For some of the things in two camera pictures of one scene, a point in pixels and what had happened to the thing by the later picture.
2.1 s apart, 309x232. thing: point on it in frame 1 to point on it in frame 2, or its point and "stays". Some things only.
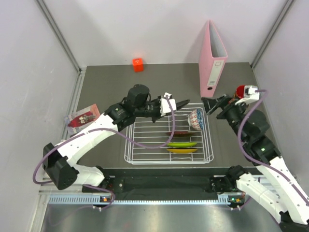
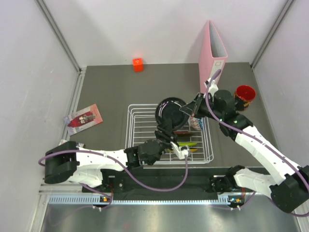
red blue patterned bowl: x=196 y=120 stays
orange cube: x=138 y=65 stays
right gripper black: x=224 y=102 to x=194 y=107
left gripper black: x=157 y=101 to x=166 y=133
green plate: x=182 y=144 stays
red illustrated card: x=79 y=120 stays
